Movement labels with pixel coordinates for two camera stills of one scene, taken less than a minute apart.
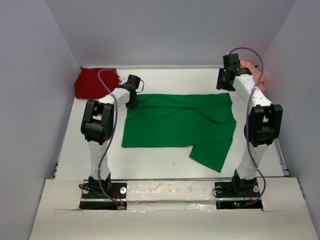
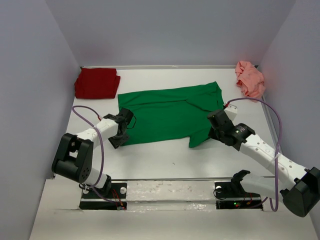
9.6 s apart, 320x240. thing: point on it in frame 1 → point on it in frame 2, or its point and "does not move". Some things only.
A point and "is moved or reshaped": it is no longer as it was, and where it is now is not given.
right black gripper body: (222, 83) → (214, 134)
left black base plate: (93, 198) does not move
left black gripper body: (133, 103) → (116, 141)
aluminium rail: (190, 178) does not move
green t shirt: (206, 121) is moved or reshaped
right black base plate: (232, 195) does not move
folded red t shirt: (87, 85) does not move
